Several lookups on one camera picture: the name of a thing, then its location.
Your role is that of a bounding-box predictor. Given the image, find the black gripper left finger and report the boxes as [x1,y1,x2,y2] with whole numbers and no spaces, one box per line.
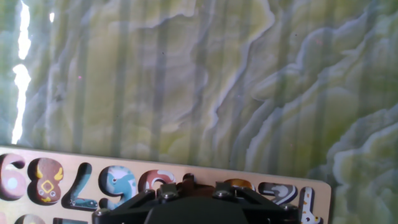
[92,182,180,224]

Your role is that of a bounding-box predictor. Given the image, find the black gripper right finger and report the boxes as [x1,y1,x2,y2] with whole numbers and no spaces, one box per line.
[213,182,299,224]

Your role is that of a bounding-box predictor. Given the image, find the brown number four piece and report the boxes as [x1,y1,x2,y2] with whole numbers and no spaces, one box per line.
[177,173,218,197]

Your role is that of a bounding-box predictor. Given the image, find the wooden number shape puzzle board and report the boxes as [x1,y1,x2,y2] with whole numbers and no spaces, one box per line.
[0,145,332,224]

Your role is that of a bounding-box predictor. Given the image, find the green marble pattern mat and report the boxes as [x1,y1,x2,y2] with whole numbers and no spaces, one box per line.
[0,0,398,224]

